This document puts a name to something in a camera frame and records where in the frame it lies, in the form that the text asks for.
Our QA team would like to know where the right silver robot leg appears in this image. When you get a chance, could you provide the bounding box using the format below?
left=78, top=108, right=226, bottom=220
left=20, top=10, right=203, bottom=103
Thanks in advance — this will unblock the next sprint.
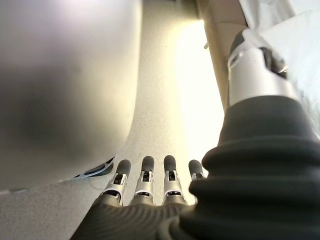
left=0, top=0, right=146, bottom=194

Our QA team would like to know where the brown bed base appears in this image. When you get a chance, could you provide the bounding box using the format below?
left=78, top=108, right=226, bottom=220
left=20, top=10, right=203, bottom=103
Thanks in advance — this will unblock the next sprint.
left=194, top=0, right=251, bottom=111

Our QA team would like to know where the right robot hand black silver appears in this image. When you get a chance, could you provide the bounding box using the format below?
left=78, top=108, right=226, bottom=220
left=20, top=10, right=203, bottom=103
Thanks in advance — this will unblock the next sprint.
left=72, top=28, right=320, bottom=240

